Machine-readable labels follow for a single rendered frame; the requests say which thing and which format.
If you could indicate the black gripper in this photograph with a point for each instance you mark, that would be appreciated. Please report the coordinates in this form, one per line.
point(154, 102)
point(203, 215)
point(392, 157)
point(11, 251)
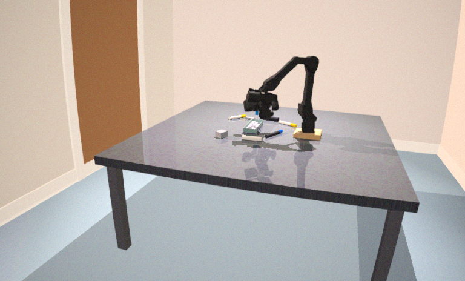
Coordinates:
point(253, 106)

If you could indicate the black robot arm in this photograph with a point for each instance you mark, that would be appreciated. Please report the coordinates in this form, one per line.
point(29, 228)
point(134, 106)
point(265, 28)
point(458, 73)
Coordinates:
point(305, 108)

